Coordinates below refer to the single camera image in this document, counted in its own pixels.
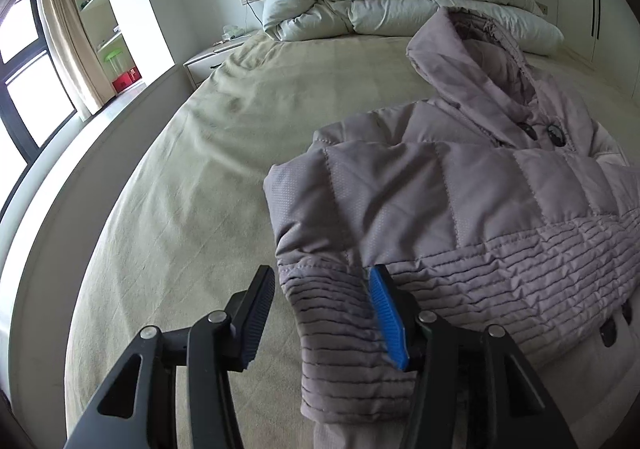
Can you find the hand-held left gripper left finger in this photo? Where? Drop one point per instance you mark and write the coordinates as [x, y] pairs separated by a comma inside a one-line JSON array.
[[254, 326]]

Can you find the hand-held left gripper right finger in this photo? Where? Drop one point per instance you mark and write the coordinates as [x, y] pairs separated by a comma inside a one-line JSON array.
[[387, 319]]

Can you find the mauve quilted hooded jacket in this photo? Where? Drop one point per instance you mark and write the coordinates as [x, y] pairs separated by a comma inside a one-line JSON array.
[[425, 189]]

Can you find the bed with beige sheet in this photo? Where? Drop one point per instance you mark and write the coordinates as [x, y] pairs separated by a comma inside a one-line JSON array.
[[200, 179]]

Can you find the white nightstand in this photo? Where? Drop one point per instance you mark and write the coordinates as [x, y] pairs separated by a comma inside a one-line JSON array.
[[207, 64]]

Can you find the red box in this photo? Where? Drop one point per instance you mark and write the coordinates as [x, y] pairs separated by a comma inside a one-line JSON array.
[[126, 80]]

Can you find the green plastic stool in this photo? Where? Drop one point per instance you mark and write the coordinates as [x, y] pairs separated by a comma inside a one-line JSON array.
[[114, 59]]

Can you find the black framed window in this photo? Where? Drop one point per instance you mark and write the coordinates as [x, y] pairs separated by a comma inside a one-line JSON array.
[[30, 94]]

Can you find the beige curtain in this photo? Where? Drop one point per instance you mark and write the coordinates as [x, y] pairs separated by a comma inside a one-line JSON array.
[[67, 39]]

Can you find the white built-in shelf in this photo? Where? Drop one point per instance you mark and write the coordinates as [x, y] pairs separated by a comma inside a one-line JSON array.
[[117, 4]]

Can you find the small wall socket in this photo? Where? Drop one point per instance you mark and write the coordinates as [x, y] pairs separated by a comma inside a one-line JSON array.
[[542, 8]]

